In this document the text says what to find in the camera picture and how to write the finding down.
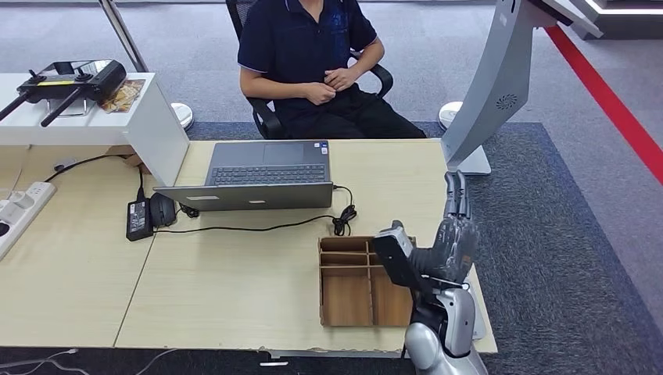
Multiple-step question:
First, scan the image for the person's left hand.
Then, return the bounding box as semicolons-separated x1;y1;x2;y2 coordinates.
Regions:
324;67;358;93

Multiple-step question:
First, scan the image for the person's right hand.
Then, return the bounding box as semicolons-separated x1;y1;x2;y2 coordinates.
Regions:
303;81;338;106

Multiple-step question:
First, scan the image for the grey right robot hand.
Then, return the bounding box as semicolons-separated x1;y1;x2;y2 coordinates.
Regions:
411;170;480;283

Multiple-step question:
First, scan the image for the person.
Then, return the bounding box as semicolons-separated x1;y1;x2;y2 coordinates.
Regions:
237;0;427;140

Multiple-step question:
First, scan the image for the black office chair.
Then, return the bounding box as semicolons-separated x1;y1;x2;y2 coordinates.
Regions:
225;0;395;141

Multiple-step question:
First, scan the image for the white round base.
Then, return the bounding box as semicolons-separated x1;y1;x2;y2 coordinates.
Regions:
170;102;195;131
437;101;464;130

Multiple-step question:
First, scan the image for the grey laptop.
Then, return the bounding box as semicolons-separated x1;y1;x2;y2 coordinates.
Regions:
152;139;335;213

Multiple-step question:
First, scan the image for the wooden divided tray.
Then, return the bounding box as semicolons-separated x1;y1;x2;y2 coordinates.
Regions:
317;235;418;329

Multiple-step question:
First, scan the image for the grey kiosk stand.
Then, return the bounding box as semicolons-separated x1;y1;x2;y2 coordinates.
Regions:
440;0;604;177

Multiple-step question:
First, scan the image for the white desk shelf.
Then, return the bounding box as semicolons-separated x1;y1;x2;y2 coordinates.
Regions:
0;72;191;188

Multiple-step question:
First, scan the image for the black computer mouse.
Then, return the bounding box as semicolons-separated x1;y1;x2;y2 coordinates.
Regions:
149;192;178;229

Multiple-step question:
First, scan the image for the patterned cards stack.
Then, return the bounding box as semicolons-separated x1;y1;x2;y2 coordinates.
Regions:
98;78;146;115

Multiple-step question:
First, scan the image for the metal pole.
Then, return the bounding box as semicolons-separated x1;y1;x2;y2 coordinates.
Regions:
97;0;149;73

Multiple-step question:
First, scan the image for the black laptop charger brick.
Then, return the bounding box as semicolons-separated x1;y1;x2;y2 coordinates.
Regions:
125;199;155;243

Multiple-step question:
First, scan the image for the black remote controller with antennas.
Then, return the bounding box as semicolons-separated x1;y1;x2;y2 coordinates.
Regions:
0;59;128;129

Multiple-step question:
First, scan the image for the clear controller stand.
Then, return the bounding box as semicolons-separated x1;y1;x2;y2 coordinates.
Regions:
45;97;90;119

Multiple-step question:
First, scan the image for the white power strip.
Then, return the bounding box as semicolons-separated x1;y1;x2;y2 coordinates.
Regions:
0;180;57;263

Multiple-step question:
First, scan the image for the white plug adapter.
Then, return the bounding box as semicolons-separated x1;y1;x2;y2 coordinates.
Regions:
0;202;24;226
7;190;36;211

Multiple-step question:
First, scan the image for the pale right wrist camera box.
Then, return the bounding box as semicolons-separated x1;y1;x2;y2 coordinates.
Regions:
372;221;418;291

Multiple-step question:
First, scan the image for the black laptop power cable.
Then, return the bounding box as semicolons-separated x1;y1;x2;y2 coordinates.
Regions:
153;184;358;238

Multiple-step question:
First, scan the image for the black mains cable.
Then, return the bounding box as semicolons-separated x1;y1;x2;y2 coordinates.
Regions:
44;154;146;204

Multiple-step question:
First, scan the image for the white floor cable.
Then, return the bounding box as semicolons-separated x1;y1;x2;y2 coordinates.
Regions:
135;348;180;375
0;349;91;375

